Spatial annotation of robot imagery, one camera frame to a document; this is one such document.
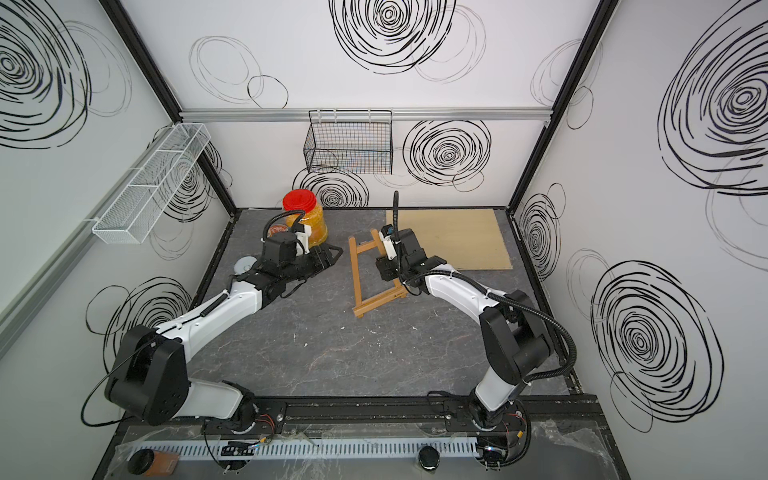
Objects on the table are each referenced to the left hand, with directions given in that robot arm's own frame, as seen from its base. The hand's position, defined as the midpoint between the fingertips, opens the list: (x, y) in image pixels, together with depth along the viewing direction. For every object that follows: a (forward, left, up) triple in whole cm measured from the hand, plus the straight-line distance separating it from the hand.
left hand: (337, 254), depth 84 cm
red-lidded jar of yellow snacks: (+19, +13, +2) cm, 24 cm away
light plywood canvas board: (+26, -46, -23) cm, 58 cm away
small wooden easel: (-9, -6, -14) cm, 18 cm away
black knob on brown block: (-48, +33, -9) cm, 59 cm away
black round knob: (-45, -24, -8) cm, 52 cm away
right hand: (+2, -13, -5) cm, 15 cm away
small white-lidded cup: (+4, +33, -13) cm, 36 cm away
